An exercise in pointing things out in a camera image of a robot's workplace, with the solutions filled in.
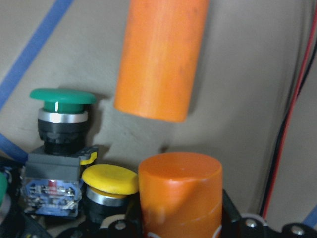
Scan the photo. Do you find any plain orange cylinder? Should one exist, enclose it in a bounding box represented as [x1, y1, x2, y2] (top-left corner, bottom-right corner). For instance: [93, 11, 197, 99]
[114, 0, 209, 123]

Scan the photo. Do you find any orange cylinder with white digits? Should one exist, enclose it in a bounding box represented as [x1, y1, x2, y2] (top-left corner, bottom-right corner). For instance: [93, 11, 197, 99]
[138, 152, 222, 238]

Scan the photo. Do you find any yellow push button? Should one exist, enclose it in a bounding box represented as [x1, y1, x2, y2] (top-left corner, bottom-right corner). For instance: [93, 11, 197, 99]
[82, 164, 139, 224]

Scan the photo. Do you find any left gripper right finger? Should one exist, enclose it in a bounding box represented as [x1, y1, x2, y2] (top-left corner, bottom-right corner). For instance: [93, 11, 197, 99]
[221, 190, 317, 238]

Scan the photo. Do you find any red black wire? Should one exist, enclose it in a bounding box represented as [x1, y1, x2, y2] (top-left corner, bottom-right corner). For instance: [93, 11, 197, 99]
[257, 14, 317, 219]

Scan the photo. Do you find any green push button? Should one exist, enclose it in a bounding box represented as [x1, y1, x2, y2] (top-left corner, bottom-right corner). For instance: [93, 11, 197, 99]
[0, 172, 8, 206]
[21, 88, 98, 218]

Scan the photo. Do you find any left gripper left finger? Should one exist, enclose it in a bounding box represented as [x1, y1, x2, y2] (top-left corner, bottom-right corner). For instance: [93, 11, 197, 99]
[57, 205, 143, 238]

